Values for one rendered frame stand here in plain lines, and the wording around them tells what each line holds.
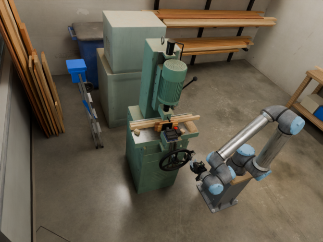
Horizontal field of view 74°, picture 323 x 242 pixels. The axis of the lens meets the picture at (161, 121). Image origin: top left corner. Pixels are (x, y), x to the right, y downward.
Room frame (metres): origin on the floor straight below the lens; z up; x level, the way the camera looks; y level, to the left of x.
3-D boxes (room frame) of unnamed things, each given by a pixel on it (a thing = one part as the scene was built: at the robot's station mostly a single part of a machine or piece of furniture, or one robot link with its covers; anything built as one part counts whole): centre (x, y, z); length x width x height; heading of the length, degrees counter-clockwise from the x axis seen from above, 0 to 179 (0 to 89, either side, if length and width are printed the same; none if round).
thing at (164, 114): (1.42, -0.01, 1.03); 0.14 x 0.07 x 0.09; 28
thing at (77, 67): (1.72, 0.83, 0.58); 0.27 x 0.25 x 1.16; 122
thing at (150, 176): (1.51, 0.04, 0.36); 0.58 x 0.45 x 0.71; 28
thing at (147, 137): (1.30, -0.07, 0.87); 0.61 x 0.30 x 0.06; 118
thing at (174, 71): (1.40, -0.02, 1.35); 0.18 x 0.18 x 0.31
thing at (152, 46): (1.66, 0.12, 1.16); 0.22 x 0.22 x 0.72; 28
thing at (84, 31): (2.98, 1.22, 0.48); 0.64 x 0.54 x 0.97; 123
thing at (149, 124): (1.42, -0.05, 0.92); 0.67 x 0.02 x 0.04; 118
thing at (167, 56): (1.52, 0.05, 1.54); 0.08 x 0.08 x 0.17; 28
